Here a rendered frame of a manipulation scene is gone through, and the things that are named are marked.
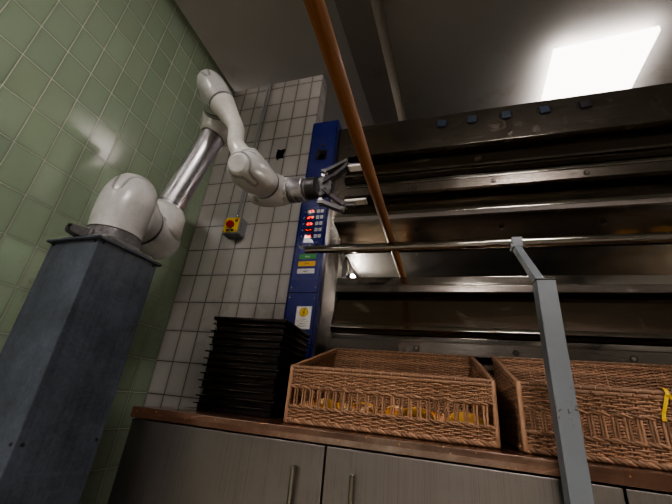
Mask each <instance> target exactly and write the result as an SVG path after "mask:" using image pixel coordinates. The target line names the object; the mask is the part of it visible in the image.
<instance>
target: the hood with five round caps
mask: <svg viewBox="0 0 672 504"><path fill-rule="evenodd" d="M669 125H672V83H669V84H662V85H655V86H648V87H641V88H634V89H627V90H620V91H612V92H605V93H598V94H591V95H584V96H577V97H570V98H563V99H556V100H549V101H541V102H534V103H527V104H520V105H513V106H506V107H499V108H492V109H485V110H477V111H470V112H463V113H456V114H449V115H442V116H435V117H428V118H421V119H414V120H406V121H399V122H392V123H385V124H378V125H371V126H364V127H362V129H363V132H364V135H365V139H366V142H367V145H368V149H369V152H370V156H371V159H374V158H383V157H392V156H401V155H410V154H419V153H428V152H437V151H446V150H455V149H463V148H472V147H481V146H490V145H499V144H508V143H517V142H526V141H535V140H544V139H553V138H562V137H571V136H580V135H588V134H597V133H606V132H615V131H624V130H633V129H642V128H651V127H660V126H669ZM349 160H350V161H356V160H358V157H357V154H356V151H355V148H354V145H353V142H352V139H351V137H350V147H349Z"/></svg>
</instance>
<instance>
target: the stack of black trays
mask: <svg viewBox="0 0 672 504"><path fill-rule="evenodd" d="M214 320H216V321H217V323H213V324H215V325H217V330H211V331H213V332H214V336H209V338H213V340H212V343H213V344H209V345H212V346H213V349H212V350H205V351H207V352H209V357H204V358H205V359H208V360H207V364H202V365H204V366H207V367H206V372H200V373H204V379H198V380H201V381H203V382H202V387H201V386H199V388H203V390H202V394H204V395H202V394H196V396H200V398H199V402H193V403H198V404H197V410H204V411H212V412H221V413H229V414H237V415H246V416H254V417H262V418H281V417H284V411H285V404H286V397H287V389H288V382H289V375H290V368H291V364H295V363H298V362H300V361H303V360H306V359H309V358H306V357H305V353H308V352H306V349H307V348H310V347H309V346H307V342H310V341H309V340H307V338H310V335H309V334H308V333H306V332H305V331H303V330H302V329H300V328H299V327H297V326H296V325H294V324H293V323H291V322H290V321H288V320H287V319H265V318H242V317H219V316H215V317H214ZM209 372H210V373H209ZM205 379H207V380H205ZM211 387H212V388H211ZM220 388H221V389H220ZM230 389H231V390H230ZM240 390H241V391H240ZM250 391H251V392H250ZM260 392H261V393H260ZM269 393H271V394H269ZM279 394H281V395H279Z"/></svg>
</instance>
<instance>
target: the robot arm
mask: <svg viewBox="0 0 672 504"><path fill-rule="evenodd" d="M197 87H198V90H199V94H200V98H201V102H202V106H203V109H204V113H203V117H202V122H201V125H200V133H199V135H198V136H197V138H196V140H195V141H194V143H193V144H192V146H191V147H190V149H189V151H188V152H187V154H186V155H185V157H184V158H183V160H182V161H181V163H180V165H179V166H178V168H177V169H176V171H175V172H174V174H173V176H172V177H171V179H170V180H169V182H168V183H167V185H166V187H165V188H164V190H163V191H162V193H161V194H160V196H159V198H158V196H157V192H156V190H155V188H154V186H153V185H152V184H151V182H150V181H149V180H148V179H146V178H144V177H142V176H140V175H137V174H133V173H123V174H121V175H117V176H115V177H114V178H112V179H111V180H110V181H109V182H108V183H107V184H106V185H105V186H104V187H103V189H102V190H101V192H100V194H99V195H98V197H97V199H96V201H95V203H94V206H93V208H92V211H91V213H90V216H89V220H88V223H87V225H86V228H85V227H82V226H79V225H76V224H72V223H69V224H68V225H66V227H65V231H66V232H67V233H69V234H70V235H72V236H73V237H78V236H88V235H98V234H101V235H103V236H105V237H107V238H109V239H111V240H113V241H115V242H117V243H119V244H121V245H123V246H125V247H127V248H129V249H131V250H134V251H136V252H138V253H140V254H142V255H144V256H146V257H148V258H150V259H154V260H164V259H167V258H170V257H171V256H173V255H174V254H175V253H176V252H177V250H178V248H179V246H180V243H181V239H180V238H181V235H182V231H183V227H184V224H185V221H186V220H185V216H184V213H183V211H184V209H185V207H186V206H187V204H188V202H189V200H190V199H191V197H192V195H193V194H194V192H195V190H196V189H197V187H198V185H199V184H200V182H201V180H202V178H203V177H204V175H205V173H206V172H207V170H208V168H209V167H210V165H211V163H212V162H213V160H214V158H215V156H216V155H217V153H218V151H219V150H220V148H221V147H222V146H225V145H227V144H228V147H229V150H230V153H231V156H230V157H229V158H228V161H227V171H228V174H229V176H230V178H231V179H232V180H233V182H234V183H235V184H237V185H238V186H239V187H240V188H242V189H243V190H245V191H246V192H248V197H249V199H250V201H251V202H252V203H253V204H255V205H258V206H262V207H280V206H286V205H288V204H291V203H302V202H307V201H308V200H314V199H318V198H319V199H318V200H317V201H316V202H317V204H318V205H319V207H326V208H329V209H331V210H334V211H336V212H339V213H341V214H343V213H344V210H347V208H352V207H356V205H367V204H368V202H367V200H366V198H356V199H345V200H344V201H342V200H341V199H339V198H338V197H337V196H335V195H334V194H333V193H332V192H333V185H334V184H333V183H334V182H335V181H336V180H337V179H338V178H339V177H341V176H342V175H343V174H344V173H346V172H347V171H348V170H349V171H350V172H353V171H362V168H361V165H360V164H358V163H348V160H347V159H344V160H342V161H340V162H338V163H336V164H334V165H332V166H330V167H328V168H325V169H321V173H322V176H321V177H319V178H317V177H309V178H306V177H304V176H298V177H284V176H283V175H279V174H277V173H275V172H274V171H273V170H272V168H271V167H270V165H269V163H268V162H267V161H266V160H265V159H264V158H263V157H262V156H261V154H260V153H259V152H258V151H257V150H256V149H254V148H250V147H247V145H246V144H245V142H244V135H245V129H244V125H243V122H242V120H241V117H240V115H239V112H238V110H237V107H236V104H235V100H234V98H233V96H232V94H231V91H230V89H229V87H228V86H227V84H226V83H225V81H224V80H223V78H222V77H221V76H220V75H219V74H217V73H216V72H215V71H213V70H210V69H204V70H201V71H200V72H199V73H198V75H197ZM326 176H327V177H326ZM330 178H331V180H330ZM325 197H328V198H329V199H331V200H333V201H334V202H336V203H337V204H338V205H340V206H338V205H336V204H333V203H331V202H328V201H325V200H324V198H325Z"/></svg>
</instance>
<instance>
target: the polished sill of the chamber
mask: <svg viewBox="0 0 672 504"><path fill-rule="evenodd" d="M543 277H544V278H556V285H672V275H566V276H543ZM531 284H532V281H531V280H530V278H529V276H460V277H354V278H337V284H336V285H337V286H378V285H531Z"/></svg>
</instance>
